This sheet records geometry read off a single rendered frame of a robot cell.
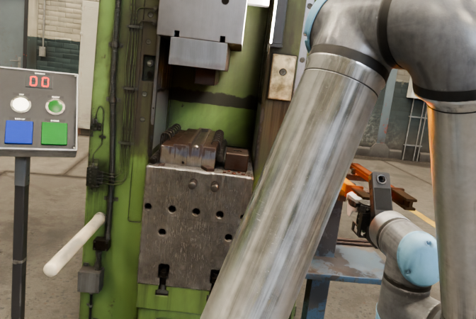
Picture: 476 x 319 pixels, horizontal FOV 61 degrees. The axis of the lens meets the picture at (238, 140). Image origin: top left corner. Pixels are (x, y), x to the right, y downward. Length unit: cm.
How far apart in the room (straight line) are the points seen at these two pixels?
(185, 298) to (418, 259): 99
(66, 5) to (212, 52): 637
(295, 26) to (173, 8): 46
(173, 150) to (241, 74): 61
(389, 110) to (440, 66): 771
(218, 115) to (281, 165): 142
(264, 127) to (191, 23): 49
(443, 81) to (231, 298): 37
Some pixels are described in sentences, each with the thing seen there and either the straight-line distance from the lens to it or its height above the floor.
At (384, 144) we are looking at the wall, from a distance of 827.
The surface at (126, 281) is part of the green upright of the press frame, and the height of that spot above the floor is 35.
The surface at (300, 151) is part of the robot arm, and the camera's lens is 53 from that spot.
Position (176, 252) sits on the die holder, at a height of 60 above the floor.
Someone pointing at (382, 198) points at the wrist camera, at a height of 102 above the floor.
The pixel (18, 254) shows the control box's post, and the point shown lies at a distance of 168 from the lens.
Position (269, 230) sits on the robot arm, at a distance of 53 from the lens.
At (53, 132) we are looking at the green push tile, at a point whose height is 101.
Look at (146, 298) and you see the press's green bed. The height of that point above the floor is 41.
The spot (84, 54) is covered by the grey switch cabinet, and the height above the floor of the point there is 127.
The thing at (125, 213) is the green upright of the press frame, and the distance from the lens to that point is 174.
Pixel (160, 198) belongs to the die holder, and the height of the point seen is 80.
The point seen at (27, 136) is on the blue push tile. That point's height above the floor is 100.
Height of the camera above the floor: 126
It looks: 9 degrees down
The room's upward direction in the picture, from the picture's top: 7 degrees clockwise
